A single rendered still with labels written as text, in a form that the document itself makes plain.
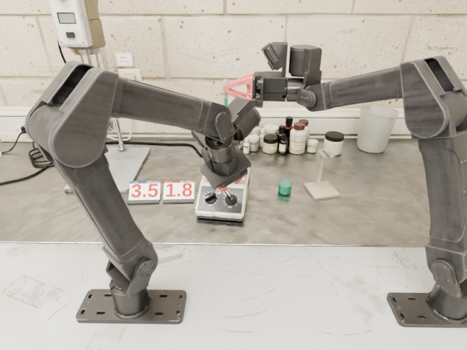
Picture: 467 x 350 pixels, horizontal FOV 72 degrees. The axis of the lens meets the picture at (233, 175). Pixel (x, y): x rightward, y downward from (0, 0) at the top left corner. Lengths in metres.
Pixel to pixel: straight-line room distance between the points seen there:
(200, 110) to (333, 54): 0.87
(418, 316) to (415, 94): 0.41
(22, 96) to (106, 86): 1.17
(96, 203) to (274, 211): 0.54
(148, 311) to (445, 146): 0.59
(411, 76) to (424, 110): 0.06
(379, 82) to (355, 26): 0.70
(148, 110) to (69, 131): 0.12
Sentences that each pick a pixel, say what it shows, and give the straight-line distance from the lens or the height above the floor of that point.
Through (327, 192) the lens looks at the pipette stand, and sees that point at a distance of 1.00.
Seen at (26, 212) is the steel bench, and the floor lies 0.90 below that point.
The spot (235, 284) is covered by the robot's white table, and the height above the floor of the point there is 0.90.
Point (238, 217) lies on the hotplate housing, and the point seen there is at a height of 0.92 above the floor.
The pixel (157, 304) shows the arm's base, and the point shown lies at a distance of 0.69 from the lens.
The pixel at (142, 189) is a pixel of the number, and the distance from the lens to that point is 0.98.
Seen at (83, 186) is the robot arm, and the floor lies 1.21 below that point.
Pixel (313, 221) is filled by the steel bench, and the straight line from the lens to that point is 0.89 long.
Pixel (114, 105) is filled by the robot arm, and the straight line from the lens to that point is 0.45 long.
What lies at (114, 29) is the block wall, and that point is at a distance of 1.35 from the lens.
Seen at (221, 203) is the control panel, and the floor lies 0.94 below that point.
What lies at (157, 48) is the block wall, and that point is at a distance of 1.32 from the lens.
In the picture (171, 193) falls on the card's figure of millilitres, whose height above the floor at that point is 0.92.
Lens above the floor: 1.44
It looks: 31 degrees down
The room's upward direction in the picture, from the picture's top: straight up
